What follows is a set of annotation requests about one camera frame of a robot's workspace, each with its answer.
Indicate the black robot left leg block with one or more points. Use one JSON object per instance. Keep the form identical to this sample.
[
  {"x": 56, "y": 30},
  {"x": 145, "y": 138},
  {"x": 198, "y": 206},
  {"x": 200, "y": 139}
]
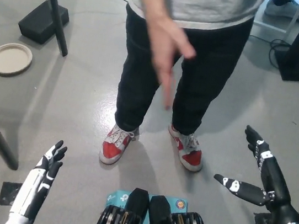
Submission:
[{"x": 136, "y": 202}]

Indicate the person's bare right hand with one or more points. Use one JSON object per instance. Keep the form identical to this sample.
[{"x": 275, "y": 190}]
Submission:
[{"x": 165, "y": 47}]

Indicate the black trousers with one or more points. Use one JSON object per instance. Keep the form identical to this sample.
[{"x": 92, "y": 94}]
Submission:
[{"x": 207, "y": 78}]

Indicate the red white sneaker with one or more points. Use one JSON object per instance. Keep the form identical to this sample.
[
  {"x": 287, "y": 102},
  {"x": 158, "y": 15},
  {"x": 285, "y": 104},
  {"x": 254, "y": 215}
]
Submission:
[
  {"x": 113, "y": 148},
  {"x": 189, "y": 154}
]

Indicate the white metal frame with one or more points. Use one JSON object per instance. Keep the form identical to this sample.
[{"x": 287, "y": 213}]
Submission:
[{"x": 270, "y": 25}]

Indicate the red white left sneaker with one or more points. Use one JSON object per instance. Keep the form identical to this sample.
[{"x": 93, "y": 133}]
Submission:
[{"x": 189, "y": 154}]

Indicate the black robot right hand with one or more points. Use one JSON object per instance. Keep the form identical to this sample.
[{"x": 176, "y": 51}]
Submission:
[{"x": 277, "y": 196}]

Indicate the black foam block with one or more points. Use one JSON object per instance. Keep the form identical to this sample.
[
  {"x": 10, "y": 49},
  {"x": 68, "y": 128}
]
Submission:
[{"x": 40, "y": 23}]

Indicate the grey shoe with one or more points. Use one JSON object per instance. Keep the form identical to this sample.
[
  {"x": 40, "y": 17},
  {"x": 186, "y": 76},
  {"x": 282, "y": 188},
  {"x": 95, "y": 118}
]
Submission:
[{"x": 278, "y": 10}]

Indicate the red white right sneaker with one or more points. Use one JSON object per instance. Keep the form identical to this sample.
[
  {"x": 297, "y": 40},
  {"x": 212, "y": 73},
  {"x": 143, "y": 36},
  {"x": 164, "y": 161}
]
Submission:
[{"x": 113, "y": 148}]

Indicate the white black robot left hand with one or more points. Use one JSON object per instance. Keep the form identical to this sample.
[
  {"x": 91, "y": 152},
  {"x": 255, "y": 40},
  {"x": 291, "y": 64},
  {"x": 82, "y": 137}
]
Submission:
[{"x": 31, "y": 190}]

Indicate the beige paper plate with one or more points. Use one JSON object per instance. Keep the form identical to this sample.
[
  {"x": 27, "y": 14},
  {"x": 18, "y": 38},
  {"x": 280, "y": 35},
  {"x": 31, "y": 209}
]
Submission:
[{"x": 9, "y": 59}]

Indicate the teal router box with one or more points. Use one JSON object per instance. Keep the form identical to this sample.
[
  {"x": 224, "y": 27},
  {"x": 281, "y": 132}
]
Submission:
[{"x": 118, "y": 196}]

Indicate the thin black slanted pole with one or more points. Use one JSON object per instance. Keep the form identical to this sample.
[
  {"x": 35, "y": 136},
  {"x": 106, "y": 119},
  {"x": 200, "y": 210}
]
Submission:
[{"x": 55, "y": 9}]

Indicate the grey t-shirt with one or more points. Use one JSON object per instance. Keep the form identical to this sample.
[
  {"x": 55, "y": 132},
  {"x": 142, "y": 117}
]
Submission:
[{"x": 209, "y": 6}]

